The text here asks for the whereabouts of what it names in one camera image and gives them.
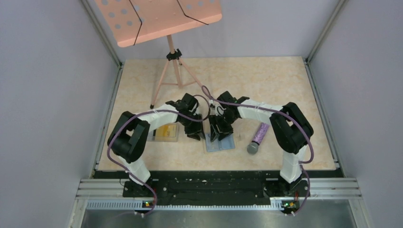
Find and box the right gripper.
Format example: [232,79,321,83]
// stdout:
[209,112,239,142]

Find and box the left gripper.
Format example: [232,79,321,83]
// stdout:
[179,113,205,141]

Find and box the clear plastic card box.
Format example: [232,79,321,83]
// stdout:
[147,123,179,143]

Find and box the purple glitter microphone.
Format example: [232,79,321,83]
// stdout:
[247,123,270,155]

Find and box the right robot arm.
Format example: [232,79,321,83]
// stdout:
[209,91,314,196]

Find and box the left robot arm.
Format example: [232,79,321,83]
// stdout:
[107,93,205,196]

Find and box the black stripe yellow card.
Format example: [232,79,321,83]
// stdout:
[152,124,177,141]

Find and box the pink music stand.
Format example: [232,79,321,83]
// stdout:
[96,0,222,108]

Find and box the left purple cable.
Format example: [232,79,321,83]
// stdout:
[106,94,211,215]

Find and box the purple cable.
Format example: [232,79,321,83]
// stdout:
[106,94,211,215]
[201,85,315,215]

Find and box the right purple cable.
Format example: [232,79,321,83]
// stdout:
[201,85,315,215]

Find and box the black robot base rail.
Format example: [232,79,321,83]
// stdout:
[123,171,310,206]

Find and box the grey slotted cable duct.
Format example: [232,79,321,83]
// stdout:
[86,199,296,211]

